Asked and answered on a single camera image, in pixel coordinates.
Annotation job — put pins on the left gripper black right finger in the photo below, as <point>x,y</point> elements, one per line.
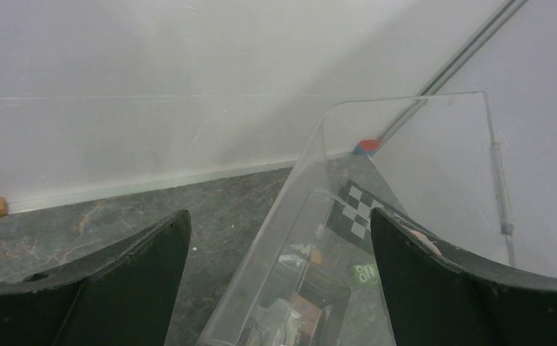
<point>440,294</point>

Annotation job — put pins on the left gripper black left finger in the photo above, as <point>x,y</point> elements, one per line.
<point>123,294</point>

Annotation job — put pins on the clear acrylic drawer organizer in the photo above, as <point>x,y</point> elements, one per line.
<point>310,276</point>

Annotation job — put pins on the eyebrow stencil card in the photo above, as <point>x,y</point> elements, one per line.
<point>278,324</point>

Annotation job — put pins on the green owl card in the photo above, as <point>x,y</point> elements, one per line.
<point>366,274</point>

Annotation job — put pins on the red blue blocks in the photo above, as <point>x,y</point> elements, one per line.
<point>367,147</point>

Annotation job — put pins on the aluminium frame rail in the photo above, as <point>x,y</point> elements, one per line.
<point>490,26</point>

